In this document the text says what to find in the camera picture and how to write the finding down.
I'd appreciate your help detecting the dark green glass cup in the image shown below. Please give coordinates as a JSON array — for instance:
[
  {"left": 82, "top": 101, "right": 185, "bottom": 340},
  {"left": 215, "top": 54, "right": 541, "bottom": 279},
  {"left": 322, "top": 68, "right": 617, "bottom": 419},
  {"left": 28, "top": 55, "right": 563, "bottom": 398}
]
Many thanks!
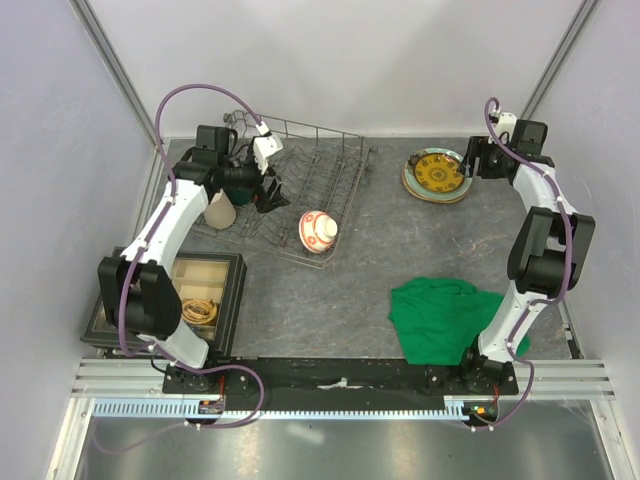
[{"left": 225, "top": 187, "right": 255, "bottom": 206}]

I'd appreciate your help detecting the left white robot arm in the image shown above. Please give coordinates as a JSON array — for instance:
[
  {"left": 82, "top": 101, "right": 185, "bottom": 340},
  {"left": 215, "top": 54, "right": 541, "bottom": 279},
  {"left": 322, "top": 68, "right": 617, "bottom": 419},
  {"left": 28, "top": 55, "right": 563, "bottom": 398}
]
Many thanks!
[{"left": 98, "top": 121, "right": 285, "bottom": 393}]

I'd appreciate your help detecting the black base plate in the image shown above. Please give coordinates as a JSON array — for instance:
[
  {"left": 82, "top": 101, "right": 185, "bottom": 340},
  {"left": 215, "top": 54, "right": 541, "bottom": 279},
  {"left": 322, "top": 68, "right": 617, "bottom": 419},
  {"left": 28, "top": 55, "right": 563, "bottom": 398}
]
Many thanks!
[{"left": 162, "top": 357, "right": 519, "bottom": 396}]

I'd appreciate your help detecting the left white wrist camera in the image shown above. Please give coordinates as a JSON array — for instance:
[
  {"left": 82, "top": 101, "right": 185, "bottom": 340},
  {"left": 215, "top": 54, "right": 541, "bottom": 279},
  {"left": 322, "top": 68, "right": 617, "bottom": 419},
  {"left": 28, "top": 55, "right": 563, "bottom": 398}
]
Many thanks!
[{"left": 253, "top": 134, "right": 283, "bottom": 175}]

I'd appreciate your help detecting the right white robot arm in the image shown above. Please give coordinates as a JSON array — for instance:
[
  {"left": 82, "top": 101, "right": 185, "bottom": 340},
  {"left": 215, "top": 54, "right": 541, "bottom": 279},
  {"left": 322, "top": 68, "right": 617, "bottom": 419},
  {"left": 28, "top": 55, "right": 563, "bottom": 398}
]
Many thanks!
[{"left": 457, "top": 111, "right": 595, "bottom": 394}]

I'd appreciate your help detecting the black glass-lid jewelry box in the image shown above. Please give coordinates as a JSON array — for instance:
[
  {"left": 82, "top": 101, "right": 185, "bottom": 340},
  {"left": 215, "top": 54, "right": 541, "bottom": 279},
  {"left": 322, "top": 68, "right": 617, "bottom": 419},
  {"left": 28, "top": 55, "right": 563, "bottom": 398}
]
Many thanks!
[{"left": 80, "top": 252, "right": 247, "bottom": 358}]

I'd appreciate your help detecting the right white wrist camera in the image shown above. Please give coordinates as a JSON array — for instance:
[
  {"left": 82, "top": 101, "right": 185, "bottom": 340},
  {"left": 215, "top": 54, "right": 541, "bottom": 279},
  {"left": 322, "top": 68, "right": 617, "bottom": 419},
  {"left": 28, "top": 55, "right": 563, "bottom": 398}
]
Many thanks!
[{"left": 489, "top": 112, "right": 518, "bottom": 137}]

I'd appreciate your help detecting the mint green flower plate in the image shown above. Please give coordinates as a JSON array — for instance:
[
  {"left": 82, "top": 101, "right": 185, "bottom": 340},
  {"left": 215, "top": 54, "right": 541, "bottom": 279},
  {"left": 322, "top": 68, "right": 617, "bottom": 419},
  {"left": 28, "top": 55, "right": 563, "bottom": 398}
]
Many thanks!
[{"left": 401, "top": 147, "right": 472, "bottom": 204}]

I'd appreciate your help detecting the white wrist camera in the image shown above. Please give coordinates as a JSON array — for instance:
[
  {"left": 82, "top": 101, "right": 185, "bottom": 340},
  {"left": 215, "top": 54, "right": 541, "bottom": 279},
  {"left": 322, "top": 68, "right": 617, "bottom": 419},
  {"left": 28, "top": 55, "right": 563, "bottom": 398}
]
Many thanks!
[
  {"left": 253, "top": 134, "right": 283, "bottom": 175},
  {"left": 489, "top": 112, "right": 518, "bottom": 137}
]

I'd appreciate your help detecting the gold woven bracelet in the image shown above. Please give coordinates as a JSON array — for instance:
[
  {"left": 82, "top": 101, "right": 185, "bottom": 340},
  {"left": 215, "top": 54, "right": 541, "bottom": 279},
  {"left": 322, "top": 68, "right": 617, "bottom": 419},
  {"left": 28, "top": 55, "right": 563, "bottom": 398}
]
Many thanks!
[{"left": 180, "top": 298, "right": 220, "bottom": 324}]

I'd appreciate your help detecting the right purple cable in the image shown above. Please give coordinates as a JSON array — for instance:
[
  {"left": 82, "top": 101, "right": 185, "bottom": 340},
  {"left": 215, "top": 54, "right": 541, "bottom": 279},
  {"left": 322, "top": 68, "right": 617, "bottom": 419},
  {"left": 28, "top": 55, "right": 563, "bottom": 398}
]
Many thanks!
[{"left": 449, "top": 96, "right": 574, "bottom": 432}]

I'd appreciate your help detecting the grey wire dish rack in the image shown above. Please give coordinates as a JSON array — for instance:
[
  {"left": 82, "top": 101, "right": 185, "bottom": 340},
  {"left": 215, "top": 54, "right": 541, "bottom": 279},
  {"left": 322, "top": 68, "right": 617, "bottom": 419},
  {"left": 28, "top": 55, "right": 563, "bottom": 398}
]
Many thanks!
[{"left": 192, "top": 114, "right": 369, "bottom": 269}]

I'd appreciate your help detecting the yellow patterned plate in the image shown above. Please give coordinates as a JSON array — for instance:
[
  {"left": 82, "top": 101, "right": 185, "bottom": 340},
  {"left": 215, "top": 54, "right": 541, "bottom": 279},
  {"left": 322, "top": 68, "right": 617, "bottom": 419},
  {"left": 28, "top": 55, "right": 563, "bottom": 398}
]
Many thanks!
[{"left": 413, "top": 153, "right": 464, "bottom": 193}]

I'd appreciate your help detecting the green cloth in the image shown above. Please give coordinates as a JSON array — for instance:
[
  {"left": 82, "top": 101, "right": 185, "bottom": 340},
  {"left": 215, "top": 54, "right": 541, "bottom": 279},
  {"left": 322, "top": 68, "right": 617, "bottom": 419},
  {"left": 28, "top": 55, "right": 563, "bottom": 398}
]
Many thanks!
[{"left": 389, "top": 277, "right": 541, "bottom": 366}]

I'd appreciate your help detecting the beige bird plate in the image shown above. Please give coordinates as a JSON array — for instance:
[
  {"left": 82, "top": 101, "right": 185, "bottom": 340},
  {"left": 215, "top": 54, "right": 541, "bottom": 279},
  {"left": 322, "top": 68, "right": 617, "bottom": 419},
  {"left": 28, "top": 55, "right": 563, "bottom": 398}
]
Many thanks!
[{"left": 403, "top": 183, "right": 469, "bottom": 205}]

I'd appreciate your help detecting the beige plastic cup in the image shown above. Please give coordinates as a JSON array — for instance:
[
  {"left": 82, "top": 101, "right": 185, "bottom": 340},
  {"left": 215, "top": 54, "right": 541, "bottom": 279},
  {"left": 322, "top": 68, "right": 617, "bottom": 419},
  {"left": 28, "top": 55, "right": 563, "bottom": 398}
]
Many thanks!
[{"left": 203, "top": 190, "right": 236, "bottom": 230}]

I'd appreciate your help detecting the white red patterned bowl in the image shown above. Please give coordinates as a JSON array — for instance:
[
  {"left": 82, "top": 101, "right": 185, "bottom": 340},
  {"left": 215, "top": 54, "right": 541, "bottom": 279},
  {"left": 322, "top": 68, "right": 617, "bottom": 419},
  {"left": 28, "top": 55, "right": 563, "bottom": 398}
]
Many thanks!
[{"left": 298, "top": 210, "right": 338, "bottom": 254}]

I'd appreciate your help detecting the white slotted cable duct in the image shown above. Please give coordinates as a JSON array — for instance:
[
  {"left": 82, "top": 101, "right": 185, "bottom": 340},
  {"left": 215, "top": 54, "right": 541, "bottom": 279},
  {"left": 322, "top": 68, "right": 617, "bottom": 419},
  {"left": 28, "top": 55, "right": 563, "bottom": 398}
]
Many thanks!
[{"left": 92, "top": 398, "right": 481, "bottom": 421}]

